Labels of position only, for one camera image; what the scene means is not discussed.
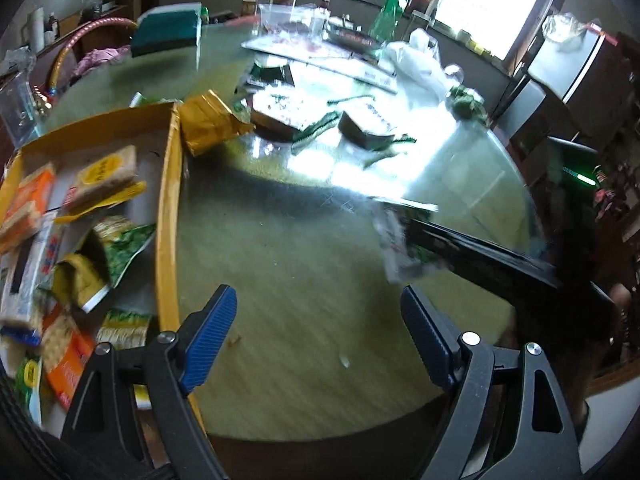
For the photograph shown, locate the window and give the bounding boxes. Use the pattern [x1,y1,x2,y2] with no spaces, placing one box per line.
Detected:
[287,0,556,56]

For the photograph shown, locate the black device green light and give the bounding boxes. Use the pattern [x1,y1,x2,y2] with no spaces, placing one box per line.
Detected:
[545,135,601,196]

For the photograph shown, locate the metal plate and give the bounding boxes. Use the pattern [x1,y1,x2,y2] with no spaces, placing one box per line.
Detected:
[325,22,388,53]

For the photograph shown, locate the clear plastic jug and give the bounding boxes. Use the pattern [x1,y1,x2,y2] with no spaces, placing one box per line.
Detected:
[0,70,43,148]

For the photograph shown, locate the white plastic bag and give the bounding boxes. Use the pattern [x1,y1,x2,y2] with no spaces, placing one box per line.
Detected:
[382,27,451,91]

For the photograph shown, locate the green packet yellow label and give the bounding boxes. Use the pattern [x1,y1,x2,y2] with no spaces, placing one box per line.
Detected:
[15,357,46,426]

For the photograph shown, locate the black ribbed cable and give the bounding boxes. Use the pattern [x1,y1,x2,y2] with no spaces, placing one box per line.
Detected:
[0,375,56,480]

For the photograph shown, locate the green tissue box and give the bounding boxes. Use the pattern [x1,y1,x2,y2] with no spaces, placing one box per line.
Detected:
[131,2,203,58]

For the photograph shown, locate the blue label cracker packet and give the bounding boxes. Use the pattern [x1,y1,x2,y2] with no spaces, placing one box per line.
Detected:
[0,210,66,346]

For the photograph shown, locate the green noodle print snack packet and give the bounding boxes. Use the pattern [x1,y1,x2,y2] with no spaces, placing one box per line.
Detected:
[95,309,153,348]

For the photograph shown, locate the printed paper leaflet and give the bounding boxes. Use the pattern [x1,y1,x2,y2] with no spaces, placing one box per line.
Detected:
[241,35,398,95]

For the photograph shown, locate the yellow cardboard box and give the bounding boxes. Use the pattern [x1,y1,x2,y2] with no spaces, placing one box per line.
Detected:
[0,101,208,441]

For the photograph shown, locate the green plastic bottle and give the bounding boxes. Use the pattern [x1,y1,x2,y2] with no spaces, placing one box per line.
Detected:
[370,0,412,43]

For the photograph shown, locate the bright green snack packet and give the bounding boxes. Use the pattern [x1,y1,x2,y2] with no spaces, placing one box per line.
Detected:
[129,91,166,108]

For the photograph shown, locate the clear plastic food container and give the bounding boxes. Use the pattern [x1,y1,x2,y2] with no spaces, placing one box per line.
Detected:
[257,2,328,36]

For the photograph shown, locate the gold snack packet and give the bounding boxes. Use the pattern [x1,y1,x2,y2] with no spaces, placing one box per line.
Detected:
[179,91,256,158]

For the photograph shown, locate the pink cloth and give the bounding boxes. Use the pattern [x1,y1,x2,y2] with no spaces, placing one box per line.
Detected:
[72,45,132,78]

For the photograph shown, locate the pink and yellow hoop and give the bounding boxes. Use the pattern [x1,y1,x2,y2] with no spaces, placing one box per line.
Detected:
[47,16,138,98]

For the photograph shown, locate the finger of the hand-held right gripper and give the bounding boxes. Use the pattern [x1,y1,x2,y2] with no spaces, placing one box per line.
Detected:
[407,217,551,273]
[412,240,558,291]

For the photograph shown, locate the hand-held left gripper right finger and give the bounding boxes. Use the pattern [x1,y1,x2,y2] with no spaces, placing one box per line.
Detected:
[401,284,585,480]

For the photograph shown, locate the white thermos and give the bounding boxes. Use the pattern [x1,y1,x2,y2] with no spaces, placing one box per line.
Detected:
[27,7,48,53]

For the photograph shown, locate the grey appliance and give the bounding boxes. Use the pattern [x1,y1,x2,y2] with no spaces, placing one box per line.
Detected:
[492,25,631,136]

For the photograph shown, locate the green vegetables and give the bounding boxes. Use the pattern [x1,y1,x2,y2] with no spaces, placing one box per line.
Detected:
[445,85,488,123]

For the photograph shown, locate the orange cracker packet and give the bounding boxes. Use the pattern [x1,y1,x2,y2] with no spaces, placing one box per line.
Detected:
[40,305,98,411]
[0,162,57,256]

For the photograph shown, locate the clear plastic bag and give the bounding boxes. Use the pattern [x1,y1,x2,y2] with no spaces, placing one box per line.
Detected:
[0,45,36,73]
[542,12,588,43]

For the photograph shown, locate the white and green snack packet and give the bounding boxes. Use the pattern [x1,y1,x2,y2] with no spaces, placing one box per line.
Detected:
[372,200,441,283]

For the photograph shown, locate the yellow cracker packet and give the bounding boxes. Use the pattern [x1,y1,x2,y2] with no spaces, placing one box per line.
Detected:
[62,145,148,221]

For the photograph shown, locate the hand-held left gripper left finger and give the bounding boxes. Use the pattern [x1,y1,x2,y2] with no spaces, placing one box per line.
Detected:
[60,284,238,480]

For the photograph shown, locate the green-edged brown snack packet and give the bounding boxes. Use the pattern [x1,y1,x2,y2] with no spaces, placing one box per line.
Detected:
[247,91,341,153]
[337,104,416,151]

